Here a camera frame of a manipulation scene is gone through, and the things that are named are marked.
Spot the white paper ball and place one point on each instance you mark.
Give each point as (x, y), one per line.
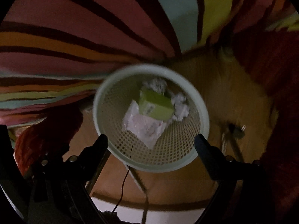
(156, 84)

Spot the white plastic wrapper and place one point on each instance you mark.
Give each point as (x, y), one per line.
(146, 129)

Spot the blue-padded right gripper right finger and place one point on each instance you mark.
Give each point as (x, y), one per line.
(210, 158)

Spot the pale green mesh waste basket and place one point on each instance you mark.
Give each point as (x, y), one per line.
(175, 147)

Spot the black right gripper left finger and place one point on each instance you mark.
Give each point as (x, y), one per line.
(88, 165)

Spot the green cardboard box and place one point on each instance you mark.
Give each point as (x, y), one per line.
(155, 105)

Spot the colourful striped bed sheet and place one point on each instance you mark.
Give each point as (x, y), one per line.
(55, 52)

